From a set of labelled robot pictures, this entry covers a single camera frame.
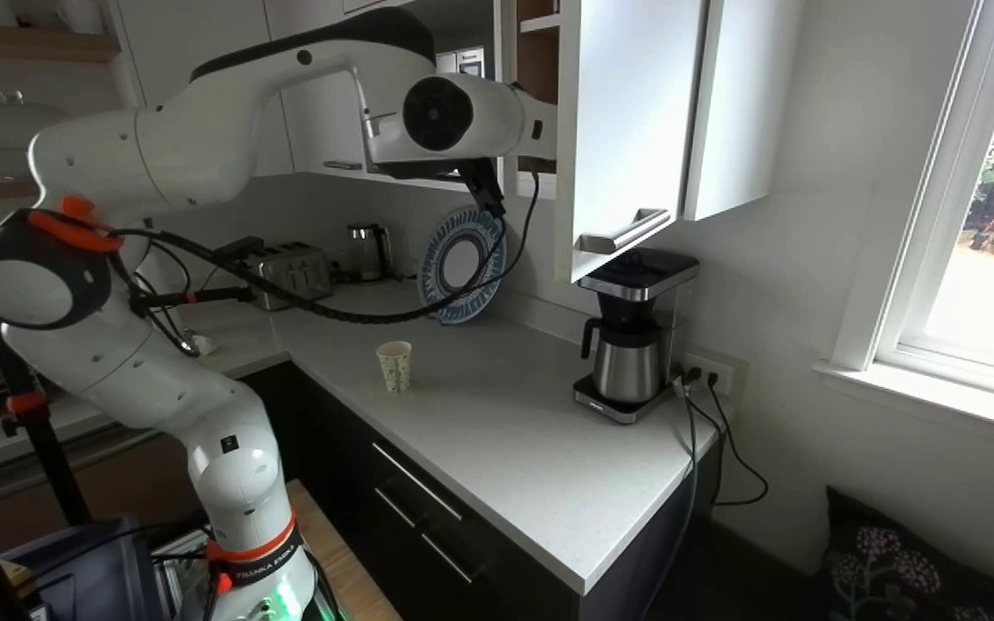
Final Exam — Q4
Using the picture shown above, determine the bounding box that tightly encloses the terrazzo patterned paper cup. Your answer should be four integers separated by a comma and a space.
376, 342, 414, 393

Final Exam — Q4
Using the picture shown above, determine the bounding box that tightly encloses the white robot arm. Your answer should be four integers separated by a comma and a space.
0, 5, 557, 621

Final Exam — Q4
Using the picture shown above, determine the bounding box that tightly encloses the blue patterned decorative plate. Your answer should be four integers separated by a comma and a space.
419, 207, 512, 327

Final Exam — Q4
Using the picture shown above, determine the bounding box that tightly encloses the silver drip coffee maker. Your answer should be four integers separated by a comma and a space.
574, 249, 700, 425

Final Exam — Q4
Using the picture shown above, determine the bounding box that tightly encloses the dark lower drawer cabinet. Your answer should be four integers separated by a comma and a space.
249, 363, 719, 621

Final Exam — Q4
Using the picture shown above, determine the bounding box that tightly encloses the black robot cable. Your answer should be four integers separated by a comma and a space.
104, 170, 546, 356

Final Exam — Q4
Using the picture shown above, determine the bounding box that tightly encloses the wall power outlet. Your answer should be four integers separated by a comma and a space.
684, 353, 740, 400

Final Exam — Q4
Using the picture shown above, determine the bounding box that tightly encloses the black appliance power cord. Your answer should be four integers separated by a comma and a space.
666, 363, 774, 510

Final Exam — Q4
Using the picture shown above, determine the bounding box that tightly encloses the window with white frame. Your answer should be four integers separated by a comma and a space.
825, 0, 994, 422

